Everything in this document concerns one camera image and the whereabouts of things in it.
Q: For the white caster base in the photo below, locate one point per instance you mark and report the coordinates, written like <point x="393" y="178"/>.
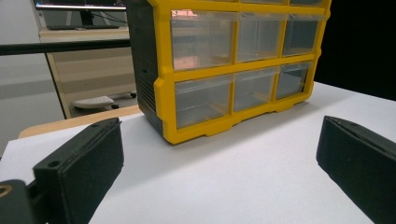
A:
<point x="93" y="101"/>

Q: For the yellow black drawer organizer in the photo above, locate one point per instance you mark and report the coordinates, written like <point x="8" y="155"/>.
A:
<point x="163" y="87"/>

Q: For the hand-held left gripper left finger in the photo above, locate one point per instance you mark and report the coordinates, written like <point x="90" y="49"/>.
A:
<point x="77" y="168"/>

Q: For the dark keyboard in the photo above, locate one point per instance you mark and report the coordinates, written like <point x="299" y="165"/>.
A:
<point x="81" y="27"/>

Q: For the black curtain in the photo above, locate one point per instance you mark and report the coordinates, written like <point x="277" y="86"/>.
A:
<point x="361" y="43"/>

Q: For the clear plastic organizer drawer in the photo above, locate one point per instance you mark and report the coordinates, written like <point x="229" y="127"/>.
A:
<point x="306" y="2"/>

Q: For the beige wooden desk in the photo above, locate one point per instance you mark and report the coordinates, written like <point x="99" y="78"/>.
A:
<point x="93" y="71"/>

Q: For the computer monitor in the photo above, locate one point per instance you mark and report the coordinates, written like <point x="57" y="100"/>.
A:
<point x="81" y="3"/>

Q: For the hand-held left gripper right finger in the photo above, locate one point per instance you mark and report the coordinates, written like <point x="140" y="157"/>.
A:
<point x="361" y="165"/>

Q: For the light wooden board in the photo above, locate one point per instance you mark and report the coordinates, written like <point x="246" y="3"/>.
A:
<point x="53" y="124"/>

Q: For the black horizontal frame bar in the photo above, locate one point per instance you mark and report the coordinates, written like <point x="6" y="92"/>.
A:
<point x="62" y="47"/>

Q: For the set of clear drawers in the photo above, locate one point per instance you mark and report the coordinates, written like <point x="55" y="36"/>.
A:
<point x="202" y="40"/>

